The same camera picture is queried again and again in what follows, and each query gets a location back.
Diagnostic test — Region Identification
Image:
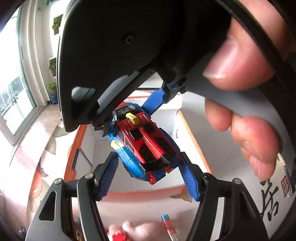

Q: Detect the orange silver toy gun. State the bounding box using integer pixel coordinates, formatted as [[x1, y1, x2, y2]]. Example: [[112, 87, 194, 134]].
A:
[[162, 214, 180, 241]]

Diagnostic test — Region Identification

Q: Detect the orange cardboard box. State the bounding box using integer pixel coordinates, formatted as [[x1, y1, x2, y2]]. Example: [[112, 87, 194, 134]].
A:
[[64, 89, 212, 202]]

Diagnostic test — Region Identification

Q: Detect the red blue toy car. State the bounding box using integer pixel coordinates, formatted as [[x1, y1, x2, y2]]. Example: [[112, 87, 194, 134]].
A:
[[107, 102, 182, 185]]

